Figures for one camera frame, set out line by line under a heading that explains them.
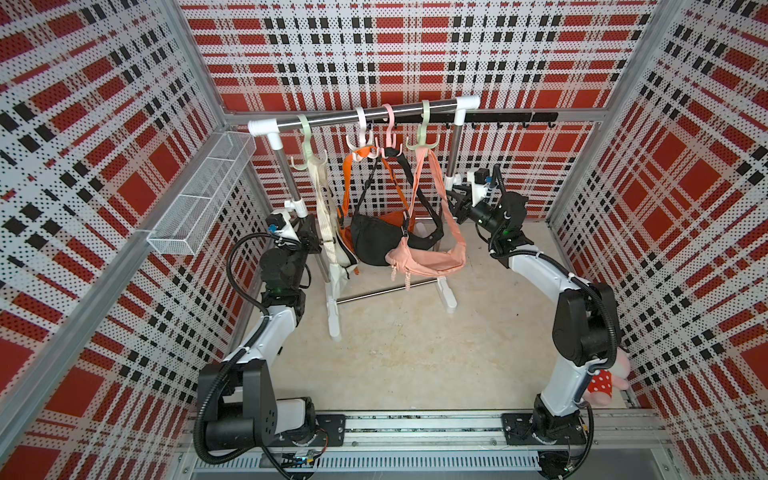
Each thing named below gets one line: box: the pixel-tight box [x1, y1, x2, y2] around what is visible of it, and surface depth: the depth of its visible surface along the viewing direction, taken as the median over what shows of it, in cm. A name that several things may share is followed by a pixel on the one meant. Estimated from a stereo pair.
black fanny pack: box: [350, 148, 445, 266], surface depth 86 cm
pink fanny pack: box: [385, 148, 467, 289], surface depth 84 cm
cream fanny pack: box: [308, 158, 359, 282], surface depth 73 cm
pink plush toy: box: [583, 347, 631, 406], surface depth 78 cm
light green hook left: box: [291, 114, 328, 171], surface depth 64 cm
